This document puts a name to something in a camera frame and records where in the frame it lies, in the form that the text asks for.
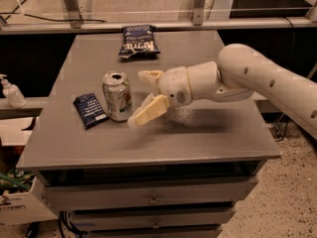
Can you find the white cardboard box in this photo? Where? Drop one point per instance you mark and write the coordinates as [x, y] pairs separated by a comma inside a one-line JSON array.
[[18, 205]]

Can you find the dark blue kettle chips bag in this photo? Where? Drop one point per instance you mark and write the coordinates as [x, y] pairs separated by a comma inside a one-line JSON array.
[[138, 39]]

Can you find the silver 7up soda can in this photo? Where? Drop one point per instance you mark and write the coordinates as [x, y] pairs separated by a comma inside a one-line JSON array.
[[117, 93]]

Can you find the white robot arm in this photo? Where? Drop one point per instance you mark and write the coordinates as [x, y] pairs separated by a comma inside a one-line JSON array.
[[236, 73]]

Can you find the metal frame railing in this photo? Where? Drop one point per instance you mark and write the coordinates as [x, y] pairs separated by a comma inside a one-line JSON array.
[[92, 16]]

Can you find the blue rxbar blueberry wrapper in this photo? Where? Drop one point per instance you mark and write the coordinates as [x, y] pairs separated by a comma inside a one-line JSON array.
[[89, 110]]

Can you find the white pump dispenser bottle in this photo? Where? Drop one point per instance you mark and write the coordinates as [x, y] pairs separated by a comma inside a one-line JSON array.
[[12, 93]]

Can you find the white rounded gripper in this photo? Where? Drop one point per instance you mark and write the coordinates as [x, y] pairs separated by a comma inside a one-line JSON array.
[[173, 84]]

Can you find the grey drawer cabinet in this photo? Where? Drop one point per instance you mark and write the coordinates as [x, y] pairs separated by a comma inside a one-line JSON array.
[[177, 177]]

